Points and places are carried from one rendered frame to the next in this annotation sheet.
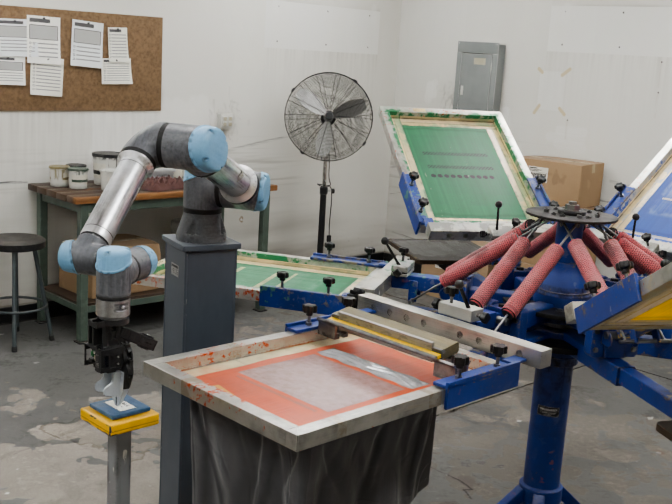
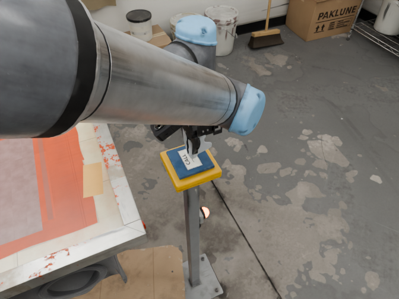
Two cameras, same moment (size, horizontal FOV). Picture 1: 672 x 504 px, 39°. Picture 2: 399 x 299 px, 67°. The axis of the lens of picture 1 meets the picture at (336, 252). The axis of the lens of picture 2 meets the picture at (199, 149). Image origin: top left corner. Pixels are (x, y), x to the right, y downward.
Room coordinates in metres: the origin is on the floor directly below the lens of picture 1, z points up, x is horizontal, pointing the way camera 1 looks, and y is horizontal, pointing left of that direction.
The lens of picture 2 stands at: (2.52, 0.67, 1.58)
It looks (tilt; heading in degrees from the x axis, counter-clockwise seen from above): 48 degrees down; 201
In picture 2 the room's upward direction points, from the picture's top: straight up
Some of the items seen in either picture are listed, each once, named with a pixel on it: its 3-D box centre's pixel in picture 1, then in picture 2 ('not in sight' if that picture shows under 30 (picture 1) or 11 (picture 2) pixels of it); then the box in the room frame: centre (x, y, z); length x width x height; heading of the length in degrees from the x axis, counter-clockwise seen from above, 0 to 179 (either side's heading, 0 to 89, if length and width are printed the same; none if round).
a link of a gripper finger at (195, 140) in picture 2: not in sight; (193, 139); (2.06, 0.49, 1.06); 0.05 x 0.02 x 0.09; 45
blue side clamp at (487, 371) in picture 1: (477, 382); not in sight; (2.33, -0.38, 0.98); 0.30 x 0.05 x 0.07; 135
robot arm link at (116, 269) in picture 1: (114, 272); (195, 50); (2.03, 0.48, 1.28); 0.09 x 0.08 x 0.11; 165
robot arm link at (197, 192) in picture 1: (205, 184); not in sight; (2.84, 0.40, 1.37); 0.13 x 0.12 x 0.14; 75
